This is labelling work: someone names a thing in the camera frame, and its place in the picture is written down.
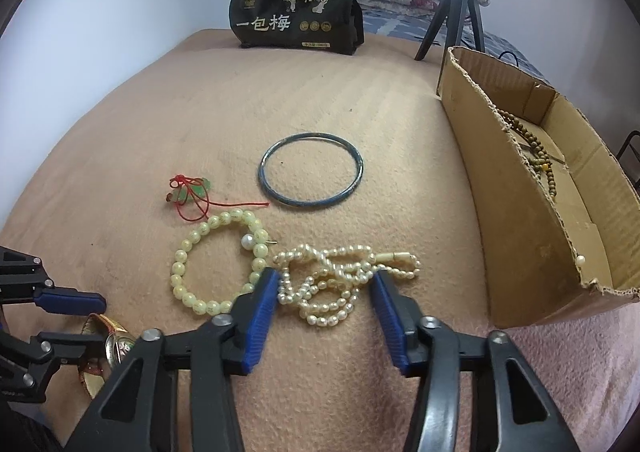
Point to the single pearl earring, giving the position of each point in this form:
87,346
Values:
246,241

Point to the gold wristwatch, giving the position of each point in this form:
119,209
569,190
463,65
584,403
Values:
120,347

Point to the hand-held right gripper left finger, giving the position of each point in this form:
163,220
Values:
260,319

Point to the black snack bag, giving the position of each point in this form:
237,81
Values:
290,7

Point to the small white pearl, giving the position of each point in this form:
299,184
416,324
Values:
580,260

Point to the cardboard box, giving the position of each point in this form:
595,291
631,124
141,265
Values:
515,212

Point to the blue bangle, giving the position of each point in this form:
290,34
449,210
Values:
261,172

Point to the beige blanket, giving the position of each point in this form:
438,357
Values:
150,107

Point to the black metal rack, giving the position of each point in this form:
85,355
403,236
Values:
631,152

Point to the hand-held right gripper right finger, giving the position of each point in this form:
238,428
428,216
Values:
391,327

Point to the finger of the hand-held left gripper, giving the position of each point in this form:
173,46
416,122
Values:
75,303
55,346

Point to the blue plaid bedsheet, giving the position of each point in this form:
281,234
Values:
395,24

